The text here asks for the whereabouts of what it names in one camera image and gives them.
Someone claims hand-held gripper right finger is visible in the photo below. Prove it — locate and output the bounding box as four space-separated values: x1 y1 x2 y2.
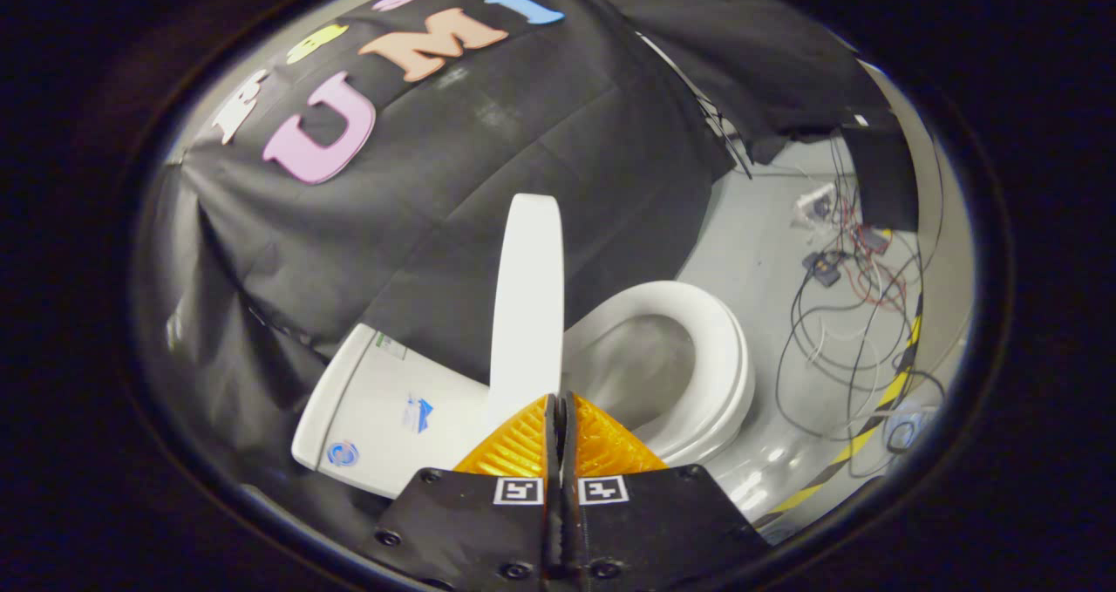
562 391 772 592

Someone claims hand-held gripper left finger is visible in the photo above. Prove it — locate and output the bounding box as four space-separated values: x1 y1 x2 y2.
362 391 563 592

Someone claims white toilet lid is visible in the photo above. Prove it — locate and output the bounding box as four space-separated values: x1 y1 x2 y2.
487 194 566 427

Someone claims white toilet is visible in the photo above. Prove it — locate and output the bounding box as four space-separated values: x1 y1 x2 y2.
290 280 758 499

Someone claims long yellow black tape strip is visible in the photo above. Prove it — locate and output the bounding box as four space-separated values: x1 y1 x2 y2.
754 291 925 527

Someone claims black power adapter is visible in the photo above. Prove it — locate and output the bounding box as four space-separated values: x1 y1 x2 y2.
802 252 845 289

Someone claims metal backdrop stand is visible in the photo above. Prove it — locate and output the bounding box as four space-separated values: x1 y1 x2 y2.
636 32 752 180

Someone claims black backdrop cloth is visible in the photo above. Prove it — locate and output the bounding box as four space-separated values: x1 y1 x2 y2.
131 0 881 523

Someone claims black box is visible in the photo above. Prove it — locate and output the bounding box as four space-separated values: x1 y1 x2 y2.
839 121 921 233

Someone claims tangle of floor cables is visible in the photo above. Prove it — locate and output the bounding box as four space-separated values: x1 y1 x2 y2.
774 139 951 480

